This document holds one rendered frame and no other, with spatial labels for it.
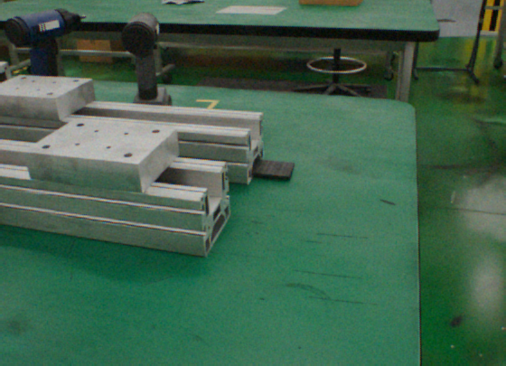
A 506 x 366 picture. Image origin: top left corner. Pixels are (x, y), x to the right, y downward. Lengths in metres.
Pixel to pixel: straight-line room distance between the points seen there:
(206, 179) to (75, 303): 0.22
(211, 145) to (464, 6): 3.52
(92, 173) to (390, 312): 0.37
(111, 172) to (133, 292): 0.14
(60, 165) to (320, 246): 0.34
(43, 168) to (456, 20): 3.77
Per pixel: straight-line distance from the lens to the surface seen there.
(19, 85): 0.95
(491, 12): 6.17
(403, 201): 0.73
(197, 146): 0.75
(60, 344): 0.53
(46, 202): 0.68
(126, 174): 0.57
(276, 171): 0.77
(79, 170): 0.61
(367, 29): 1.98
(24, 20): 1.09
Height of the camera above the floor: 1.14
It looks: 27 degrees down
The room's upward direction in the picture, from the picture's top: 2 degrees counter-clockwise
